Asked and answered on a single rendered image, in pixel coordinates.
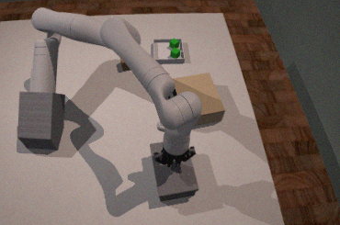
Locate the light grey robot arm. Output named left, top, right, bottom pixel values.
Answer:
left=29, top=7, right=202, bottom=155

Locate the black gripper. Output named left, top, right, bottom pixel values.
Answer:
left=154, top=145, right=196, bottom=168

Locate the green block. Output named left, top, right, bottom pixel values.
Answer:
left=170, top=48, right=180, bottom=59
left=169, top=39, right=179, bottom=49

